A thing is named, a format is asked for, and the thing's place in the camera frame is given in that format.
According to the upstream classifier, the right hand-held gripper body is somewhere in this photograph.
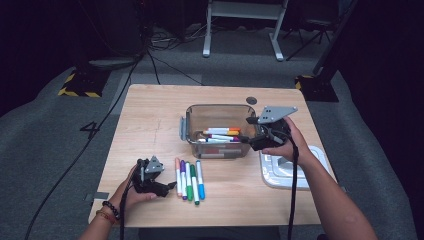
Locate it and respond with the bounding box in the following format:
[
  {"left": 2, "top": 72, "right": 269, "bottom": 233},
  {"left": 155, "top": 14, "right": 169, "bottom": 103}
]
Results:
[{"left": 248, "top": 105, "right": 299, "bottom": 152}]

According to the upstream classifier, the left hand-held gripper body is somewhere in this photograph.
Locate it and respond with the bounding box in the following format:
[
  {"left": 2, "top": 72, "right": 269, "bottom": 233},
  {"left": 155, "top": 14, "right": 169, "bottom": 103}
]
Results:
[{"left": 132, "top": 155, "right": 171, "bottom": 198}]

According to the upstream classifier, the magenta capped white marker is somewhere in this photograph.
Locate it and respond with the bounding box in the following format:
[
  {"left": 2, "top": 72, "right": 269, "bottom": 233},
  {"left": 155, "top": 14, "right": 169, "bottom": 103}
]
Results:
[{"left": 208, "top": 134, "right": 242, "bottom": 142}]

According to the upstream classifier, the light green capped white marker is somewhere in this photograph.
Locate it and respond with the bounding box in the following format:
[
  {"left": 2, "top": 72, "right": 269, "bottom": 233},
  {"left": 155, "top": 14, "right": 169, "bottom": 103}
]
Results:
[{"left": 184, "top": 161, "right": 195, "bottom": 202}]

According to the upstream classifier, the purple capped white marker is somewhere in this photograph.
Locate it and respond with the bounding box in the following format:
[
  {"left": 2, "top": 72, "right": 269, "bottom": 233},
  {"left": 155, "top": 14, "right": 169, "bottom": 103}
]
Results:
[{"left": 179, "top": 159, "right": 188, "bottom": 201}]

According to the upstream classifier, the orange capped white marker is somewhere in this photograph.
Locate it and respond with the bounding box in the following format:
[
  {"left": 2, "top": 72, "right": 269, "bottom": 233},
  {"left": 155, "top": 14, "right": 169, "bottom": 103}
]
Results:
[{"left": 206, "top": 126, "right": 242, "bottom": 133}]

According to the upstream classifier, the dark green capped white marker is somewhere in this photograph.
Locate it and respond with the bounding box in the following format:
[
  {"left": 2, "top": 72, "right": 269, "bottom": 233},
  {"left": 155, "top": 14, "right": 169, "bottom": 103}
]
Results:
[{"left": 189, "top": 163, "right": 201, "bottom": 206}]

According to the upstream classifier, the yellow capped white marker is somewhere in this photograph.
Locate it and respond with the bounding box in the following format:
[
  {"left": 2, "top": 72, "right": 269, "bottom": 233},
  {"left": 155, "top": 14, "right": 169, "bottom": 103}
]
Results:
[{"left": 202, "top": 130, "right": 241, "bottom": 137}]

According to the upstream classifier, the light blue capped white marker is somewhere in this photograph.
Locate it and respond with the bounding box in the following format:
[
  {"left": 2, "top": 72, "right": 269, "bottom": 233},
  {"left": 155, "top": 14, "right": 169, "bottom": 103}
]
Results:
[{"left": 195, "top": 159, "right": 207, "bottom": 201}]

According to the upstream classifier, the clear tinted plastic storage box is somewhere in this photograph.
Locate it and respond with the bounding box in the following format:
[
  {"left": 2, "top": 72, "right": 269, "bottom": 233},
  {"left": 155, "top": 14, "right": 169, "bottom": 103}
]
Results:
[{"left": 179, "top": 103, "right": 261, "bottom": 160}]

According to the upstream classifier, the person's left hand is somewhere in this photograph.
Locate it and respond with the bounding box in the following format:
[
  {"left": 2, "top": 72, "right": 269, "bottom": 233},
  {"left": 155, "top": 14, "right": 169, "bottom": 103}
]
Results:
[{"left": 109, "top": 165, "right": 158, "bottom": 211}]

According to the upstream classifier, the person's right hand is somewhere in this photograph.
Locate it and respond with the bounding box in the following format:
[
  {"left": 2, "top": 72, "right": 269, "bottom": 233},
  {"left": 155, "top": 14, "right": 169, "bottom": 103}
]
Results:
[{"left": 261, "top": 116, "right": 313, "bottom": 167}]

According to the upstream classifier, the white plastic box lid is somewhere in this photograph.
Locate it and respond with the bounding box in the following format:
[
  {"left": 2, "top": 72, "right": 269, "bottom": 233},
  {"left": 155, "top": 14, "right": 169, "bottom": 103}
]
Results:
[{"left": 259, "top": 145, "right": 330, "bottom": 191}]

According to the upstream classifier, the grey tape piece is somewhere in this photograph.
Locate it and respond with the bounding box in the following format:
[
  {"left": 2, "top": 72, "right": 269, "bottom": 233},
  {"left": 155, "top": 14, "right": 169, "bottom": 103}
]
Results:
[{"left": 84, "top": 191, "right": 110, "bottom": 202}]

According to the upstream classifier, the black yellow striped stand base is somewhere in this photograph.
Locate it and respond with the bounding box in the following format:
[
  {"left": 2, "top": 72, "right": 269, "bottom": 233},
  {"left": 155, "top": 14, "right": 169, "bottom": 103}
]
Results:
[
  {"left": 294, "top": 74, "right": 340, "bottom": 103},
  {"left": 58, "top": 68, "right": 111, "bottom": 99}
]

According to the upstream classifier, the dark metal stand pole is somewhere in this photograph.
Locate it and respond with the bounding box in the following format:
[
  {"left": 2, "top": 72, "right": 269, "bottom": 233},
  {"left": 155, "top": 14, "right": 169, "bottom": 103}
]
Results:
[{"left": 312, "top": 0, "right": 359, "bottom": 77}]

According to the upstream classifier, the black tripod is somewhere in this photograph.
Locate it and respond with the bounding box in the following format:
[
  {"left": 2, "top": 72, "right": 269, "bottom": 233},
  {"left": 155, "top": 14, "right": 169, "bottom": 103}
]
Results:
[{"left": 285, "top": 18, "right": 334, "bottom": 62}]

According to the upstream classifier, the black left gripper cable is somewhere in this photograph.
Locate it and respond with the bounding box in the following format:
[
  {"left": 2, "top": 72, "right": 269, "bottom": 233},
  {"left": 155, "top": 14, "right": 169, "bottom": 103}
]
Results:
[{"left": 118, "top": 183, "right": 133, "bottom": 240}]

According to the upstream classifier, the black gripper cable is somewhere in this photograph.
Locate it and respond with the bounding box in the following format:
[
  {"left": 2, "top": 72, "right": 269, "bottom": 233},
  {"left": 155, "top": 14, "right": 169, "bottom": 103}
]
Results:
[
  {"left": 118, "top": 183, "right": 133, "bottom": 240},
  {"left": 279, "top": 128, "right": 300, "bottom": 240}
]

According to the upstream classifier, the black bead bracelet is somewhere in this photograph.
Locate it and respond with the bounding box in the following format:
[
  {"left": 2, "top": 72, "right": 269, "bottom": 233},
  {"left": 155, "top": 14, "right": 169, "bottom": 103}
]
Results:
[{"left": 101, "top": 199, "right": 121, "bottom": 220}]

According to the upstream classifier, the orange cord bracelet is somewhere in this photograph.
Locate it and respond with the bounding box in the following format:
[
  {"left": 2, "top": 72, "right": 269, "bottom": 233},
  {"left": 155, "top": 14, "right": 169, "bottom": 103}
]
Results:
[{"left": 95, "top": 208, "right": 116, "bottom": 225}]

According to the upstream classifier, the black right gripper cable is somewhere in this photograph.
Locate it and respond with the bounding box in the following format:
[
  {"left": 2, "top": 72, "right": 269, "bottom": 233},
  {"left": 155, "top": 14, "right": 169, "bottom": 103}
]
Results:
[{"left": 279, "top": 128, "right": 300, "bottom": 240}]

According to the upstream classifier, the long black floor cable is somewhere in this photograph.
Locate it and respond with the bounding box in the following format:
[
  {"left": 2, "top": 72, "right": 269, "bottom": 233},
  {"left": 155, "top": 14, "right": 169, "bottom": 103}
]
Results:
[{"left": 24, "top": 54, "right": 148, "bottom": 240}]

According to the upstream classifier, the thin black floor cable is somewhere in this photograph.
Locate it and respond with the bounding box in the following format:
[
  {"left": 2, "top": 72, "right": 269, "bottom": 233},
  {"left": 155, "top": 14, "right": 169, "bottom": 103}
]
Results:
[{"left": 146, "top": 49, "right": 205, "bottom": 87}]

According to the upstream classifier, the white metal table frame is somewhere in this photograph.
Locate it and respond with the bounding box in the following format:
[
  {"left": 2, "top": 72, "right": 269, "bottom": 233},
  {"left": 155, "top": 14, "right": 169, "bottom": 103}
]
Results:
[{"left": 202, "top": 0, "right": 290, "bottom": 62}]

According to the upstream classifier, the tangle of floor cables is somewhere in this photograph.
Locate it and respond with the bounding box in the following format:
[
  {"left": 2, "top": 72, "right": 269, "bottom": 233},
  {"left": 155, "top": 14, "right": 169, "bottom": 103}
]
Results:
[{"left": 149, "top": 24, "right": 209, "bottom": 51}]

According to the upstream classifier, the grey stand base plate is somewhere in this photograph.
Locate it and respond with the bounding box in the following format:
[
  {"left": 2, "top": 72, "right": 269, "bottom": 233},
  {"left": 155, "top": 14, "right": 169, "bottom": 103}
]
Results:
[{"left": 88, "top": 57, "right": 143, "bottom": 70}]

